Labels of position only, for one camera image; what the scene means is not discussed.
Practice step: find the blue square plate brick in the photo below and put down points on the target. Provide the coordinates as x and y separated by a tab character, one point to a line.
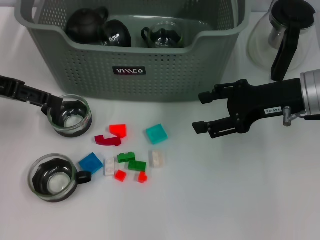
91	163

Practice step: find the small red building brick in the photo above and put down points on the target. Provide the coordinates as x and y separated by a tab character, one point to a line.
142	177
120	175

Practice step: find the dark clay teapot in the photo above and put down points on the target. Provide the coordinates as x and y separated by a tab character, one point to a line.
83	25

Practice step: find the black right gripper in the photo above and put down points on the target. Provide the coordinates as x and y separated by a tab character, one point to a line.
265	100

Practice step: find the green building brick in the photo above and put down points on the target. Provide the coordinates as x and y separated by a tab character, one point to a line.
125	157
137	166

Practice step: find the large orange-red building brick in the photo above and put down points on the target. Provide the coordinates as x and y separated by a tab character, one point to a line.
120	130

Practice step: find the dark red curved brick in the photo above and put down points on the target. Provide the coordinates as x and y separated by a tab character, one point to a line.
107	141

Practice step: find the translucent white building brick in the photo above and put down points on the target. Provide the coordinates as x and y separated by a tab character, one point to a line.
157	159

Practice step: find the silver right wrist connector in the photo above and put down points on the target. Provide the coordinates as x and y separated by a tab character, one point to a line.
287	117

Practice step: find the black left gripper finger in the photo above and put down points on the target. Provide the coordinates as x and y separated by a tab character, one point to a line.
52	105

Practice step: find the glass teacup black holder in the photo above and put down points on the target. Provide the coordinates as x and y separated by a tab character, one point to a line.
163	37
72	123
117	33
53	186

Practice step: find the teal square plate brick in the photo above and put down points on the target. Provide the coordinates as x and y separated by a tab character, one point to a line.
156	134

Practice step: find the grey perforated storage bin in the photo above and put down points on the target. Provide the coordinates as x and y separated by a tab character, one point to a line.
160	82

